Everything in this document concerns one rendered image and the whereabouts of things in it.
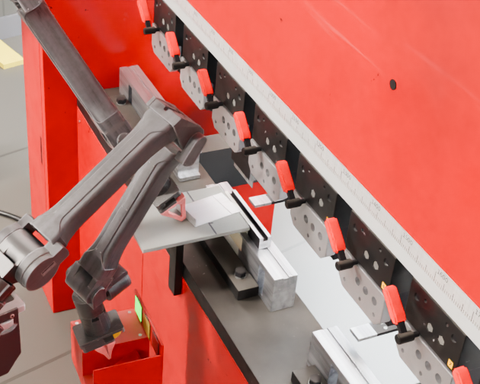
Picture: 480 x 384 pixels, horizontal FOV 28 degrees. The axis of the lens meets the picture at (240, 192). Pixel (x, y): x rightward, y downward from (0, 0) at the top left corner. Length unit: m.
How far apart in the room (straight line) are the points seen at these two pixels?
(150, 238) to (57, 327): 1.30
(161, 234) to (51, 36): 0.51
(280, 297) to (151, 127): 0.60
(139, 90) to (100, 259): 0.97
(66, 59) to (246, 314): 0.69
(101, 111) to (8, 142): 2.36
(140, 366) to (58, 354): 1.18
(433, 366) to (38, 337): 2.00
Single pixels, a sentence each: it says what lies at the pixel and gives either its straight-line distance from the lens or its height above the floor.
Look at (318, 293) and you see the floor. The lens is 3.62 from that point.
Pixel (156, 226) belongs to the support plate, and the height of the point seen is 1.00.
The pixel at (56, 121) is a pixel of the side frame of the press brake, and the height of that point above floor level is 0.78.
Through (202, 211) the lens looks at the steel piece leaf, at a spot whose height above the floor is 1.00.
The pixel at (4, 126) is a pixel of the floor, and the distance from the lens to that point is 4.51.
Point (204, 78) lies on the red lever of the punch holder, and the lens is 2.18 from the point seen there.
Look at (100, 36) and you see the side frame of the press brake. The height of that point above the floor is 1.05.
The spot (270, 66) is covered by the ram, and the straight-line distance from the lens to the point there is 1.93.
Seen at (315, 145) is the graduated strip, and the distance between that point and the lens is 1.81.
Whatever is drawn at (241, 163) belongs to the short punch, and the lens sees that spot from 2.22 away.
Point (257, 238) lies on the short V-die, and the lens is 2.20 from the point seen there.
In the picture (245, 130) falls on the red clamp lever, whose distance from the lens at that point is 2.02.
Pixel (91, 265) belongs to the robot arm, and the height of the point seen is 1.10.
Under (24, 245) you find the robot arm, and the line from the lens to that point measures 1.71.
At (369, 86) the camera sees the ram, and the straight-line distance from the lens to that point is 1.61.
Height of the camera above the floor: 2.33
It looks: 35 degrees down
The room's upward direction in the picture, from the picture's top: 6 degrees clockwise
